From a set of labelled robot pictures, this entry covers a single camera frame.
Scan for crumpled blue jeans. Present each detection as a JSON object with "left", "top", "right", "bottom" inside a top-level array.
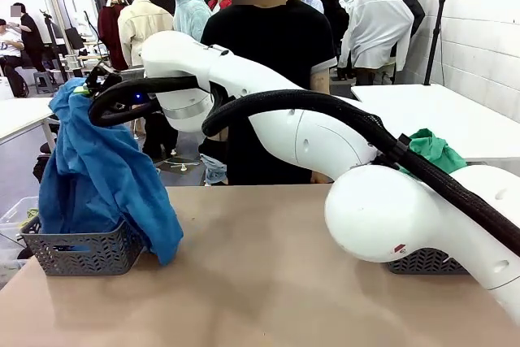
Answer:
[{"left": 200, "top": 154, "right": 228, "bottom": 186}]

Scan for green shorts with white drawstring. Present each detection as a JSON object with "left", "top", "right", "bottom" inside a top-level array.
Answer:
[{"left": 400, "top": 128, "right": 468, "bottom": 180}]

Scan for clear plastic box with lid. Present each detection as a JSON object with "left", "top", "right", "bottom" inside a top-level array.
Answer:
[{"left": 0, "top": 195, "right": 41, "bottom": 250}]

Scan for grey stool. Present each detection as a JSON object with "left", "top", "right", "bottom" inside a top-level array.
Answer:
[{"left": 32, "top": 70, "right": 56, "bottom": 95}]

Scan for mannequin in light blue shirt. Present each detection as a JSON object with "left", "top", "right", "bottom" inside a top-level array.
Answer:
[{"left": 173, "top": 0, "right": 212, "bottom": 43}]

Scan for white table with metal leg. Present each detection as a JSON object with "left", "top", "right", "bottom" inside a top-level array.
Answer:
[{"left": 0, "top": 97, "right": 56, "bottom": 153}]

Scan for slanted aluminium frame pole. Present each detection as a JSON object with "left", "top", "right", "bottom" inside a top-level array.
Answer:
[{"left": 40, "top": 0, "right": 82, "bottom": 80}]

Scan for person in black t-shirt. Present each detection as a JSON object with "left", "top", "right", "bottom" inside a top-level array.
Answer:
[{"left": 200, "top": 0, "right": 339, "bottom": 186}]

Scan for background person in black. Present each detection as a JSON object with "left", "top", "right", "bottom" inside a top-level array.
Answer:
[{"left": 10, "top": 2, "right": 46, "bottom": 74}]

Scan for mannequin in cream jacket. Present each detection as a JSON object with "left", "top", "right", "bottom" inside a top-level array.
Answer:
[{"left": 117, "top": 0, "right": 180, "bottom": 159}]

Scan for black backpack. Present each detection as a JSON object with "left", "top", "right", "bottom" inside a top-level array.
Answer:
[{"left": 32, "top": 155, "right": 54, "bottom": 184}]

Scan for seated person in white shirt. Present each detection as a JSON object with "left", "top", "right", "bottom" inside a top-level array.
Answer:
[{"left": 0, "top": 17, "right": 26, "bottom": 80}]

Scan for mannequin in white shirt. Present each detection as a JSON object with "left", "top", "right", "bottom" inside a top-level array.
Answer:
[{"left": 339, "top": 0, "right": 415, "bottom": 86}]

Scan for mannequin in maroon shirt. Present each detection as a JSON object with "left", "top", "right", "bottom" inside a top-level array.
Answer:
[{"left": 97, "top": 0, "right": 131, "bottom": 72}]

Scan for grey plastic woven basket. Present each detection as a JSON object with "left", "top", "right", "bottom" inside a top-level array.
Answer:
[
  {"left": 385, "top": 247, "right": 472, "bottom": 275},
  {"left": 19, "top": 216, "right": 147, "bottom": 277}
]

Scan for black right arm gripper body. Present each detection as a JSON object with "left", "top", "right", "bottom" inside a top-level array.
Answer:
[{"left": 103, "top": 90, "right": 162, "bottom": 115}]

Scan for white table with rounded corners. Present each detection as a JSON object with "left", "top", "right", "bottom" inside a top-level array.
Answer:
[{"left": 351, "top": 83, "right": 520, "bottom": 163}]

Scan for mannequin in black jacket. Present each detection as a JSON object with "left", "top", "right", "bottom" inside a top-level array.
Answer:
[{"left": 385, "top": 0, "right": 427, "bottom": 58}]

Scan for black tripod stand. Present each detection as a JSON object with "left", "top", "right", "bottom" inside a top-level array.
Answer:
[{"left": 423, "top": 0, "right": 449, "bottom": 86}]

